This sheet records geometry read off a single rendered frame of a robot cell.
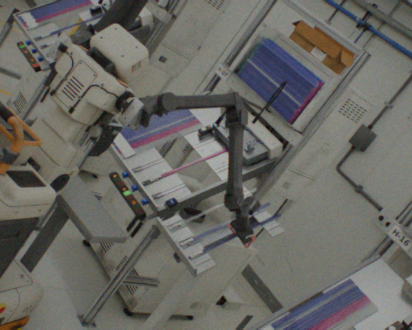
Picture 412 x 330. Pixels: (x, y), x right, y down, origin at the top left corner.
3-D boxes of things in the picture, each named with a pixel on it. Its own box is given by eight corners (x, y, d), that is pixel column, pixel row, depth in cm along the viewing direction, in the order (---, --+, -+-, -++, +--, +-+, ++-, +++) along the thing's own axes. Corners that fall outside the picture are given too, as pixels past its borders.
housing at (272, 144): (268, 169, 326) (270, 149, 317) (219, 119, 356) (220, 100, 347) (280, 163, 329) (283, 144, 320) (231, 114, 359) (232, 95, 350)
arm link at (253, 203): (222, 201, 266) (235, 201, 259) (238, 186, 272) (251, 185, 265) (236, 223, 269) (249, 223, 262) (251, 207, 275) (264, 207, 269)
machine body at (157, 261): (124, 320, 336) (189, 236, 321) (75, 235, 379) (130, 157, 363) (199, 323, 385) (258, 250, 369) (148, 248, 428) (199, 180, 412)
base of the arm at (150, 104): (127, 95, 236) (148, 113, 232) (143, 86, 241) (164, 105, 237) (125, 110, 243) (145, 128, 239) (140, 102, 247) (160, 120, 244)
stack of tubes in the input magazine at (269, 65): (289, 123, 314) (322, 81, 307) (234, 73, 345) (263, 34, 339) (301, 130, 324) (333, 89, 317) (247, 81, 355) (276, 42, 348)
